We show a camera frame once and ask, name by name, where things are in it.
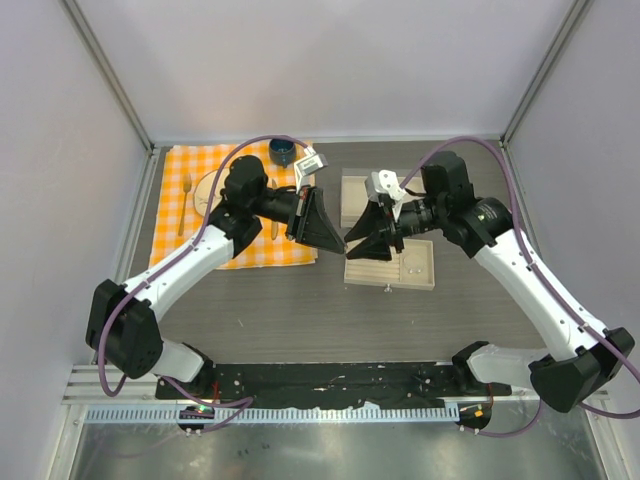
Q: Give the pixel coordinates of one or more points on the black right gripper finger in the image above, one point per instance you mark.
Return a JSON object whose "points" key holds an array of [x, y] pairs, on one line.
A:
{"points": [[371, 223], [373, 247]]}

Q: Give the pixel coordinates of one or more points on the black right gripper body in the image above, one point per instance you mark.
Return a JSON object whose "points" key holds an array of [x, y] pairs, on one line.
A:
{"points": [[391, 226]]}

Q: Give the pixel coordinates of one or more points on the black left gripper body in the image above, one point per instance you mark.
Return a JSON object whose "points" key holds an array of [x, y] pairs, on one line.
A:
{"points": [[300, 215]]}

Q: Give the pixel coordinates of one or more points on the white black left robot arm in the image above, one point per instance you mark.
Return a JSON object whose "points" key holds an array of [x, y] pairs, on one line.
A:
{"points": [[124, 319]]}

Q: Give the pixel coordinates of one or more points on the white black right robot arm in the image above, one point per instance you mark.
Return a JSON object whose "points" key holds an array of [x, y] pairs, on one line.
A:
{"points": [[578, 357]]}

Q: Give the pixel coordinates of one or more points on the beige jewelry box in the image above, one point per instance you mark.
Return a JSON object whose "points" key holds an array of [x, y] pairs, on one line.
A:
{"points": [[353, 195]]}

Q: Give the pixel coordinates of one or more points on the beige jewelry drawer tray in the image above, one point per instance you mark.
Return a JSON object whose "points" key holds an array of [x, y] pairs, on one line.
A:
{"points": [[413, 268]]}

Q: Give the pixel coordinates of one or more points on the gold knife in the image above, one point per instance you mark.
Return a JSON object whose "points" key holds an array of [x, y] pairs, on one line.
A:
{"points": [[274, 224]]}

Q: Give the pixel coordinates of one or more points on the dark blue ceramic mug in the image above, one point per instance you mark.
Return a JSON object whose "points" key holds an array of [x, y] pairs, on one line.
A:
{"points": [[282, 152]]}

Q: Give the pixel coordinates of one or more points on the bird pattern ceramic plate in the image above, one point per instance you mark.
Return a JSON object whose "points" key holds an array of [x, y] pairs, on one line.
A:
{"points": [[203, 188]]}

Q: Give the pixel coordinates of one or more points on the gold fork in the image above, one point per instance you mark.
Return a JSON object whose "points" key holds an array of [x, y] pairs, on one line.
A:
{"points": [[187, 183]]}

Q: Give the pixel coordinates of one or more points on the yellow white checkered cloth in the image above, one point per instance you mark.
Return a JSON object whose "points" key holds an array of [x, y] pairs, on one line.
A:
{"points": [[198, 161]]}

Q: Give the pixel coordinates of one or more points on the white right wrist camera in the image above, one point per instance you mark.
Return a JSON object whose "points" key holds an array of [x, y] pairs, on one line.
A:
{"points": [[382, 184]]}

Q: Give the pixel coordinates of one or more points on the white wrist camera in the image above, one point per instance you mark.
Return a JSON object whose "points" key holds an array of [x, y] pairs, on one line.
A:
{"points": [[382, 184], [308, 165]]}

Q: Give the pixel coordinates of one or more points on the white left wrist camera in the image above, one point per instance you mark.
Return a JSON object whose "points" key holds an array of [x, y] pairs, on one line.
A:
{"points": [[308, 165]]}

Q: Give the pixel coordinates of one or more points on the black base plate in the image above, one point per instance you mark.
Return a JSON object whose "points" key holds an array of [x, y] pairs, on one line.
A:
{"points": [[338, 386]]}

